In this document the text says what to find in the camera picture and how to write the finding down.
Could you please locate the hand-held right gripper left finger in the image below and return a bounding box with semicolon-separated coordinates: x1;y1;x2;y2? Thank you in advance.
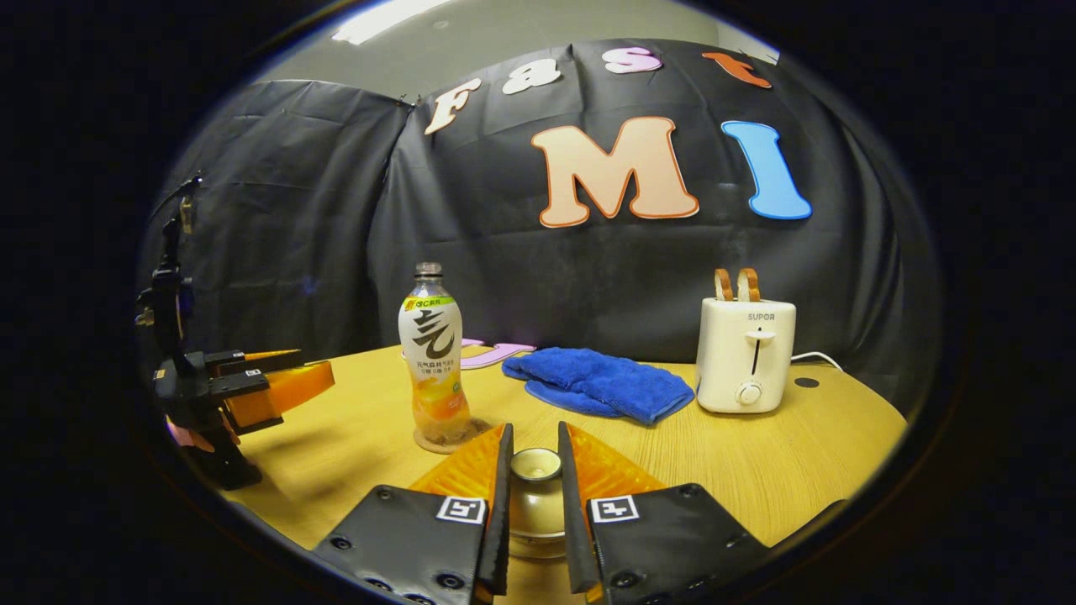
311;423;514;605

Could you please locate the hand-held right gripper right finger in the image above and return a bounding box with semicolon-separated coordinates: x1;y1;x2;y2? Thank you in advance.
556;420;770;605

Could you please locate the white ceramic teacup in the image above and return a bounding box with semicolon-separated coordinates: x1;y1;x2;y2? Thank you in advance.
509;531;567;562

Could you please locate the round cork coaster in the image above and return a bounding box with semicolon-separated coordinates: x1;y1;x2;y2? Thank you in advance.
413;418;497;455

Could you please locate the blue folded towel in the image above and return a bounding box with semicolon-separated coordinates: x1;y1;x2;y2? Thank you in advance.
502;347;697;426

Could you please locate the purple letter cutout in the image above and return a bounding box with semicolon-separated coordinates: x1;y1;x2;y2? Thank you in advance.
458;339;537;371

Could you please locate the black backdrop cloth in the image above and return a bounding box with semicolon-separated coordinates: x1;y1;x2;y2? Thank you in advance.
139;38;947;421

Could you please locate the cream white toaster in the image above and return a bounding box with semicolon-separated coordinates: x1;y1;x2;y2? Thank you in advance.
696;297;797;414

